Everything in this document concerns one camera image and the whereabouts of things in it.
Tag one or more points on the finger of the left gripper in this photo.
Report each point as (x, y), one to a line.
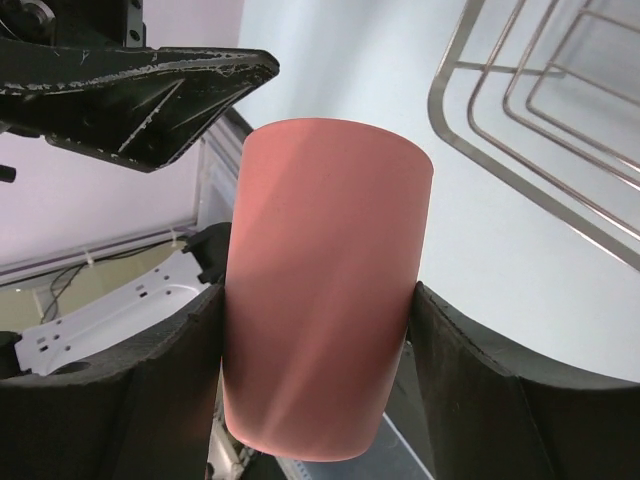
(140, 108)

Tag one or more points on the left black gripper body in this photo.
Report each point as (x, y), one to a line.
(92, 23)

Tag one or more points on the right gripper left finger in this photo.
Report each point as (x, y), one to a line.
(141, 409)

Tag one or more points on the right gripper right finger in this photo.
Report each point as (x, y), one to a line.
(498, 410)

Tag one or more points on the pink cup orange handle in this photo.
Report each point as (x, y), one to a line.
(326, 242)

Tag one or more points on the metal wire dish rack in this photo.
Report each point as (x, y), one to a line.
(544, 95)

